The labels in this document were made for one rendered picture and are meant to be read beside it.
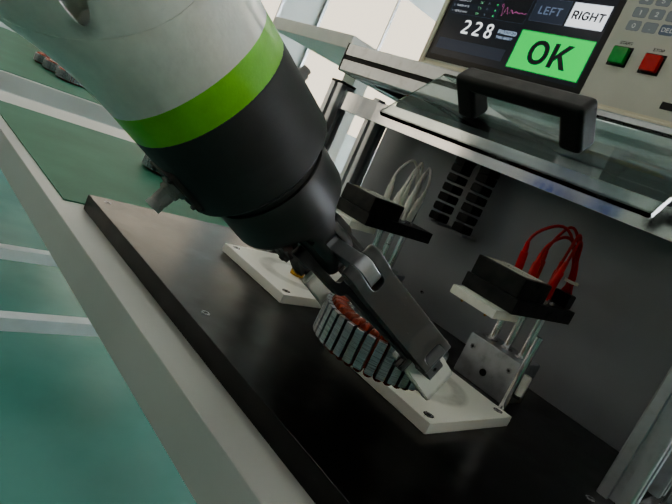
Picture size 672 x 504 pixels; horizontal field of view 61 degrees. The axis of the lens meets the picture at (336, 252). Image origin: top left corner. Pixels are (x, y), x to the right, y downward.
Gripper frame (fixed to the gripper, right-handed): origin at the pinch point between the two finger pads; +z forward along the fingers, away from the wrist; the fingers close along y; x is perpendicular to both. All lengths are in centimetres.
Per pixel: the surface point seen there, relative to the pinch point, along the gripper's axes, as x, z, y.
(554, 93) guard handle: 17.8, -12.7, 5.8
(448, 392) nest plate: 2.3, 15.7, 0.0
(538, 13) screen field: 45.6, 3.9, -19.5
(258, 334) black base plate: -7.3, 1.6, -11.5
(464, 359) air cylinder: 8.3, 24.7, -6.0
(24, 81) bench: -6, 10, -160
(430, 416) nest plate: -1.5, 9.1, 3.6
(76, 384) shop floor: -56, 70, -117
